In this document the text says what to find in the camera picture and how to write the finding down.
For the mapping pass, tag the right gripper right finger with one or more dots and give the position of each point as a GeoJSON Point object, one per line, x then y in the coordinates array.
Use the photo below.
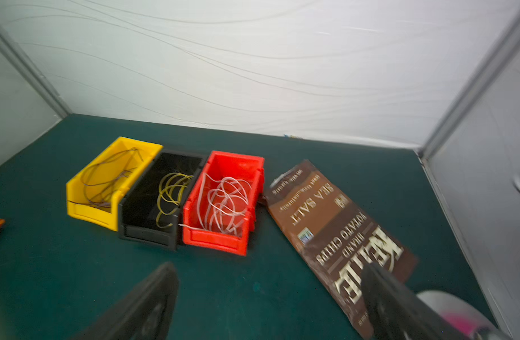
{"type": "Point", "coordinates": [395, 312]}

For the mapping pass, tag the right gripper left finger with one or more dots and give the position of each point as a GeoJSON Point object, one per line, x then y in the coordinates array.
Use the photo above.
{"type": "Point", "coordinates": [145, 313]}

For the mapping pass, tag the silver glass holder stand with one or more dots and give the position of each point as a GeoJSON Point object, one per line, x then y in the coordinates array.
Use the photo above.
{"type": "Point", "coordinates": [442, 302]}

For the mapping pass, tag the brown chips bag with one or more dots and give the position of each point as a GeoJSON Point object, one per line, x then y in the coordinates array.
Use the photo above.
{"type": "Point", "coordinates": [335, 237]}

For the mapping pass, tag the black plastic bin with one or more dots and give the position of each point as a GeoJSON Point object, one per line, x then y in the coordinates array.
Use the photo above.
{"type": "Point", "coordinates": [152, 211]}

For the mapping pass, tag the green tabletop mat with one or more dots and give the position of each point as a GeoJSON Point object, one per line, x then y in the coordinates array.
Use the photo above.
{"type": "Point", "coordinates": [59, 274]}

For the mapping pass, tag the red plastic bin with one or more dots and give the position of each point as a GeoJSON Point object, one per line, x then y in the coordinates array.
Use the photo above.
{"type": "Point", "coordinates": [220, 211]}

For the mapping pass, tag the yellow plastic bin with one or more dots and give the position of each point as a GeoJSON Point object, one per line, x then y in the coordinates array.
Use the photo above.
{"type": "Point", "coordinates": [95, 193]}

